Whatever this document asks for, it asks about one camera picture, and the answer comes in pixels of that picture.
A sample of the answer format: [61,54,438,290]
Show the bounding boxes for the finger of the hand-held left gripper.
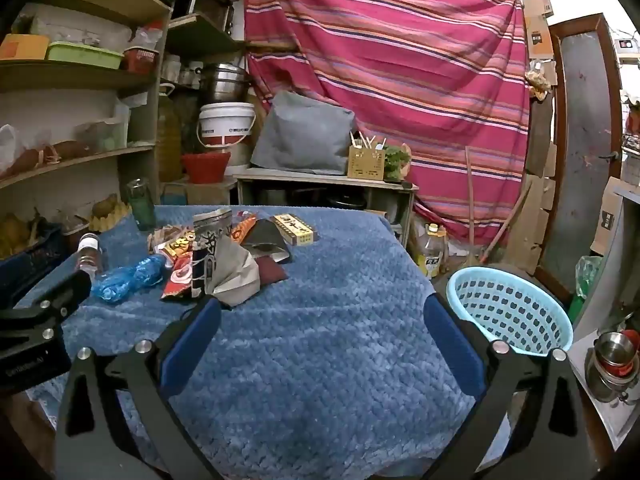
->
[15,271,93,333]

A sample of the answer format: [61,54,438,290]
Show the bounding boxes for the red striped cloth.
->
[243,0,532,248]

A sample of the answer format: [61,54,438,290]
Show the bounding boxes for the sweet potato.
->
[0,140,93,178]

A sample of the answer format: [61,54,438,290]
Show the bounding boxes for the red snack packet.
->
[160,252,207,303]

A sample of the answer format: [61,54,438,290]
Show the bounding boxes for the light blue plastic basket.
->
[446,266,574,357]

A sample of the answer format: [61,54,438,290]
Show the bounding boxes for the red tub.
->
[123,46,160,75]

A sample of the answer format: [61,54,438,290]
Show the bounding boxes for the yellow utensil holder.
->
[347,130,387,182]

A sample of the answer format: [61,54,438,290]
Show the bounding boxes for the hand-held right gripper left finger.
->
[54,296,223,480]

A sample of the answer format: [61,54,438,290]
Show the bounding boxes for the red woven basket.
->
[181,151,232,184]

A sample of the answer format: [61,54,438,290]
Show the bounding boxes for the black pouch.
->
[242,217,292,264]

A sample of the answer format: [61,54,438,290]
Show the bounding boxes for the wooden corner shelf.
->
[0,0,173,271]

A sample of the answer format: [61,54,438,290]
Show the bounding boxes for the printed cardboard box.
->
[590,177,631,256]

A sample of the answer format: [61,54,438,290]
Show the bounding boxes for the yellow oil jug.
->
[156,85,183,183]

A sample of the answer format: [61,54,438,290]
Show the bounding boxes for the toaster oven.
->
[187,0,236,36]

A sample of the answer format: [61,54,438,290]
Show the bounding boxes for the brown paper bag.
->
[205,235,262,308]

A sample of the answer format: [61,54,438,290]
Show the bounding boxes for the grey cushion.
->
[250,91,357,177]

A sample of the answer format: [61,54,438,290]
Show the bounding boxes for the yellow cardboard box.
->
[270,212,318,247]

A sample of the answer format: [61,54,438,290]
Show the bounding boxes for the steel cooking pot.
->
[200,64,251,106]

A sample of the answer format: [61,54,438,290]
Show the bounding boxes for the yellow capped oil bottle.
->
[416,223,449,281]

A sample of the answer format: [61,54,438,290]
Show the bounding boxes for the white labelled jar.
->
[75,232,103,278]

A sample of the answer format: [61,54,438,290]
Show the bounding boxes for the black and white packet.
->
[191,208,234,297]

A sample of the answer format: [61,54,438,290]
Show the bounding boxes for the white plastic bucket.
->
[197,101,257,168]

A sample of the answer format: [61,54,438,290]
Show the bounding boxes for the green plastic container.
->
[46,41,124,69]

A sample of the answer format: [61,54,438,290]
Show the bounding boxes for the crushed blue plastic bottle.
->
[91,254,167,305]

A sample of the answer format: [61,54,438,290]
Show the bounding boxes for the wooden stick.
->
[464,146,481,248]

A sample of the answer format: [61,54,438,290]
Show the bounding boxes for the white foam box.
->
[17,2,133,51]

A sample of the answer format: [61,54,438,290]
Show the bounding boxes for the cardboard sheets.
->
[520,90,558,273]

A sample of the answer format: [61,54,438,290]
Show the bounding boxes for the pile of potatoes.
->
[0,212,46,258]

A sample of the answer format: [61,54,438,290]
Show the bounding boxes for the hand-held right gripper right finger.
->
[422,292,598,480]

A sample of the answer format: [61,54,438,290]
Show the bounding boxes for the green plastic bag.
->
[567,255,603,326]

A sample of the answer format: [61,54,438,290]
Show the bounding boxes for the stacked steel pots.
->
[584,330,640,406]

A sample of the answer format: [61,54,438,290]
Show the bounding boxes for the orange box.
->
[0,34,51,61]

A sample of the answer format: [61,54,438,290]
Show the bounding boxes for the maroon pouch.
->
[255,257,288,283]

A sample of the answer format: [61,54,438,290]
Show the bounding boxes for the clear packet orange trim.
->
[230,208,259,243]

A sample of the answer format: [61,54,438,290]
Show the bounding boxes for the yellow egg tray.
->
[89,200,132,233]

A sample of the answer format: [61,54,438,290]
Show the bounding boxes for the white cabinet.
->
[567,180,640,456]

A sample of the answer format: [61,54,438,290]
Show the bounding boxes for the wooden framed door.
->
[537,12,626,306]

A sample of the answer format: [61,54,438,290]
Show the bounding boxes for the low wooden shelf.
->
[232,167,420,251]

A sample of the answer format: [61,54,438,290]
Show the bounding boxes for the blue plastic crate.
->
[0,225,68,306]

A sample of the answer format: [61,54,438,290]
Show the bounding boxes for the clear plastic container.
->
[75,117,128,153]

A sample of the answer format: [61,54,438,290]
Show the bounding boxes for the broom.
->
[460,177,533,273]

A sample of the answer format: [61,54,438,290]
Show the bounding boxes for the small cardboard box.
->
[522,0,555,58]

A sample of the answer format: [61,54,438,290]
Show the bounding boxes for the green leafy herbs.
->
[382,142,413,181]

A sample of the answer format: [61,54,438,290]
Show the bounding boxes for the blue knitted blanket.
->
[15,204,506,480]

